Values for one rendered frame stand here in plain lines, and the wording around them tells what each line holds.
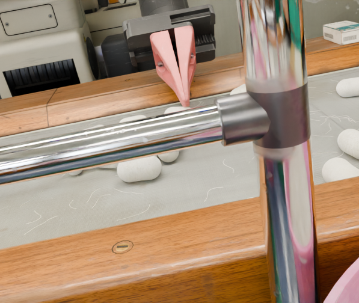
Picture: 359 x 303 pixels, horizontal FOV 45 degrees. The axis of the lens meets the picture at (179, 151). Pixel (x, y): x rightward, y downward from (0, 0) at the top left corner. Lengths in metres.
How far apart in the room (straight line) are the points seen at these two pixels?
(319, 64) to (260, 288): 0.41
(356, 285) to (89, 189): 0.24
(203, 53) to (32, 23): 0.63
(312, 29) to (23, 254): 2.44
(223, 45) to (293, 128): 2.35
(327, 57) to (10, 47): 0.71
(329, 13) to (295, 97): 2.48
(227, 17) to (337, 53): 1.91
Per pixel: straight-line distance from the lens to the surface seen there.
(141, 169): 0.35
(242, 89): 0.50
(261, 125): 0.17
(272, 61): 0.16
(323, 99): 0.50
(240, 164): 0.37
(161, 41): 0.48
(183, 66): 0.47
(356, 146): 0.35
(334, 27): 0.65
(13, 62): 1.07
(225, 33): 2.50
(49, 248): 0.27
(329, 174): 0.31
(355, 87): 0.49
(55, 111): 0.58
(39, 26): 1.08
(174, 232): 0.25
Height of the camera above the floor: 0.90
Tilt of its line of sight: 23 degrees down
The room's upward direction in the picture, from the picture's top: 11 degrees counter-clockwise
